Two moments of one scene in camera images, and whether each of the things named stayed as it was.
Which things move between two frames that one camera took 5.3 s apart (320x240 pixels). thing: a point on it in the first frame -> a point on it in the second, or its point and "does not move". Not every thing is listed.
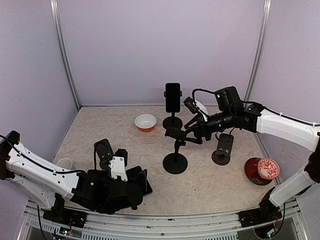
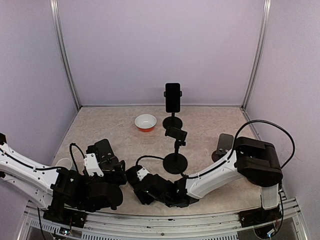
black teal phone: x=172 y=97 does not move
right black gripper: x=201 y=126 -> x=142 y=197
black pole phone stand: x=175 y=163 does not move
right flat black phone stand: x=222 y=156 does not move
